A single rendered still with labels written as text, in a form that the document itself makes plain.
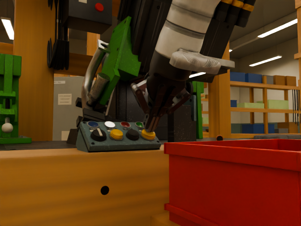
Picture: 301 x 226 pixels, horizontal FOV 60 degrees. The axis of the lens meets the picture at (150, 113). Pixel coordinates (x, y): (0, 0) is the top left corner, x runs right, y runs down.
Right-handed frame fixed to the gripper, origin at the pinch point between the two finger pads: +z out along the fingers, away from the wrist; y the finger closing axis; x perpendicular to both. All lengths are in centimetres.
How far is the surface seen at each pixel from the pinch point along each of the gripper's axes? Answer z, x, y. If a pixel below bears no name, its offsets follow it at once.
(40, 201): 10.3, 7.7, 20.0
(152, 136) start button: 2.5, 1.4, -0.5
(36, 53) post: 13, -65, 14
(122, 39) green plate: -6.9, -32.4, -3.6
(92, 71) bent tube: 7.2, -39.8, 0.4
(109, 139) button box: 3.5, 0.9, 8.1
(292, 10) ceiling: -73, -542, -743
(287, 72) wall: 135, -611, -1001
